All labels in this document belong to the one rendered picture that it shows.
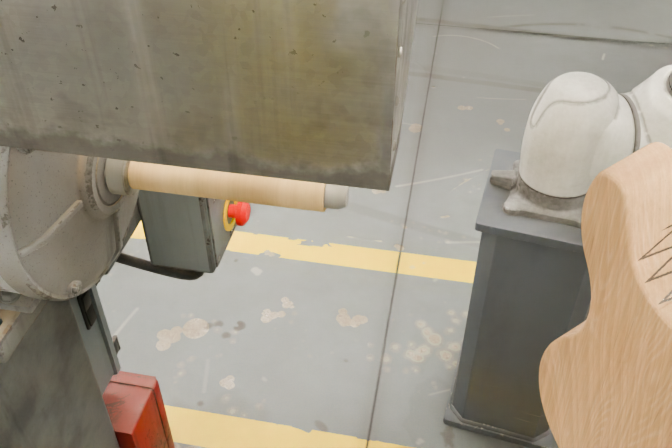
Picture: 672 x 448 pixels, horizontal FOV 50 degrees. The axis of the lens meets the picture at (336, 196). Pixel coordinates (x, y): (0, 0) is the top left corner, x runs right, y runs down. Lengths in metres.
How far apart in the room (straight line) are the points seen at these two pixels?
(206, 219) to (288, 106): 0.58
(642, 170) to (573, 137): 0.95
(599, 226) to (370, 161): 0.15
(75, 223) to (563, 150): 0.98
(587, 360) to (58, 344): 0.69
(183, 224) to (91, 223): 0.31
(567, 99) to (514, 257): 0.35
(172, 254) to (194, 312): 1.22
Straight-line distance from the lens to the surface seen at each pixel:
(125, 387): 1.33
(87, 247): 0.70
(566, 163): 1.43
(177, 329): 2.22
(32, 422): 1.02
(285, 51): 0.39
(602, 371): 0.57
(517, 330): 1.68
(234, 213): 1.04
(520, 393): 1.85
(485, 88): 3.32
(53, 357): 1.02
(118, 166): 0.67
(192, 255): 1.02
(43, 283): 0.67
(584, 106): 1.39
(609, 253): 0.48
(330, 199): 0.62
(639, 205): 0.45
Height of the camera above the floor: 1.65
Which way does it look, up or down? 39 degrees down
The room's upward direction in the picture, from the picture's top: straight up
